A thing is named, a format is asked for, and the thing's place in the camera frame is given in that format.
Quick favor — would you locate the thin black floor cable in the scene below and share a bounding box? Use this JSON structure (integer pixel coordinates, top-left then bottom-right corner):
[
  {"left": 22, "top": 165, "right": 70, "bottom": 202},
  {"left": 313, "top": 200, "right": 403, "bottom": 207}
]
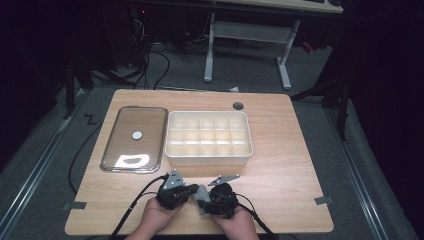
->
[{"left": 67, "top": 122, "right": 104, "bottom": 196}]

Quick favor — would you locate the black metal stand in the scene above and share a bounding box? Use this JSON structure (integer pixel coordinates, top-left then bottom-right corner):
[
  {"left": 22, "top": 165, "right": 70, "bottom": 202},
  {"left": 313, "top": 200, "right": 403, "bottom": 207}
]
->
[
  {"left": 62, "top": 58, "right": 96, "bottom": 120},
  {"left": 289, "top": 74, "right": 353, "bottom": 142}
]

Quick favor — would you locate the metal floor rail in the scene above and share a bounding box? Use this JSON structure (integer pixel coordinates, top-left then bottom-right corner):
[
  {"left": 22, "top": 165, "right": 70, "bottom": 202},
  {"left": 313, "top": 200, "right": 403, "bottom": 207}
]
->
[
  {"left": 0, "top": 87, "right": 87, "bottom": 234},
  {"left": 324, "top": 108, "right": 391, "bottom": 240}
]

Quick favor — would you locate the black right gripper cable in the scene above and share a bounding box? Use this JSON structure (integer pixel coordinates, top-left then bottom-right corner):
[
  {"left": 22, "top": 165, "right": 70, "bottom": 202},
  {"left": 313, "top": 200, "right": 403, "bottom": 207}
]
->
[{"left": 233, "top": 191, "right": 279, "bottom": 240}]

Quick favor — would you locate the white divided storage box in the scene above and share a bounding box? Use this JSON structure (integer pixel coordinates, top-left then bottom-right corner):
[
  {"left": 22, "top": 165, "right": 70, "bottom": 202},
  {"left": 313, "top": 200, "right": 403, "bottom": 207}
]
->
[{"left": 164, "top": 110, "right": 254, "bottom": 167}]

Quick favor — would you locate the grey sock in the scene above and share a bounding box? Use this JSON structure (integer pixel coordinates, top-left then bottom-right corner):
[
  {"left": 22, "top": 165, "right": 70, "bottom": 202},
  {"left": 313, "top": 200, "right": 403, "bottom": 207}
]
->
[{"left": 192, "top": 184, "right": 213, "bottom": 216}]

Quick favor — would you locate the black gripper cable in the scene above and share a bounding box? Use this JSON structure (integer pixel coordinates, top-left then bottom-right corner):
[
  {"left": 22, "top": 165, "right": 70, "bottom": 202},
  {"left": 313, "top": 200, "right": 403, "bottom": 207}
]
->
[
  {"left": 109, "top": 173, "right": 170, "bottom": 240},
  {"left": 233, "top": 191, "right": 279, "bottom": 240}
]

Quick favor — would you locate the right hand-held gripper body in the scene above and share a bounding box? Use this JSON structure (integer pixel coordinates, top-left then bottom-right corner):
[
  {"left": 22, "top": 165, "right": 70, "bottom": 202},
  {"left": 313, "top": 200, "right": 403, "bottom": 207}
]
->
[{"left": 203, "top": 173, "right": 241, "bottom": 220}]

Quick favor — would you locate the white metal frame desk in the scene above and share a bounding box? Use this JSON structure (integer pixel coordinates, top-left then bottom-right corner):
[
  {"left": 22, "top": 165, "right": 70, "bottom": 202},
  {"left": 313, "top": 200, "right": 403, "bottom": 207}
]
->
[{"left": 202, "top": 0, "right": 345, "bottom": 91}]

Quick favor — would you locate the transparent box lid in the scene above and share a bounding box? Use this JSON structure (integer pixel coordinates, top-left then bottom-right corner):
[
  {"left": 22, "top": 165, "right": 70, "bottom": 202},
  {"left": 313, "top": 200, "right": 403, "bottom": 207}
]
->
[{"left": 99, "top": 105, "right": 169, "bottom": 175}]

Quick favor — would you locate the black floor cable bundle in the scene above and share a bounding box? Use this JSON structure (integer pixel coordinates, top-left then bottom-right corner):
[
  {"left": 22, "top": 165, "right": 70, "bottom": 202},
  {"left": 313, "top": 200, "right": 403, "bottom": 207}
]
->
[{"left": 128, "top": 16, "right": 172, "bottom": 91}]

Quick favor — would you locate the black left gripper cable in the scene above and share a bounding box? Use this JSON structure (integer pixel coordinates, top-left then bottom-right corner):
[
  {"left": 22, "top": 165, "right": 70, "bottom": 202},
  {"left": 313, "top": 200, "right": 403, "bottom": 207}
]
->
[{"left": 109, "top": 173, "right": 170, "bottom": 240}]

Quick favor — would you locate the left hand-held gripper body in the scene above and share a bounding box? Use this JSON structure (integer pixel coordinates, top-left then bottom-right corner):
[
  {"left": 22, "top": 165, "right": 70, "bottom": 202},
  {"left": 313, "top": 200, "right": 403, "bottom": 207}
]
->
[{"left": 155, "top": 168, "right": 193, "bottom": 211}]

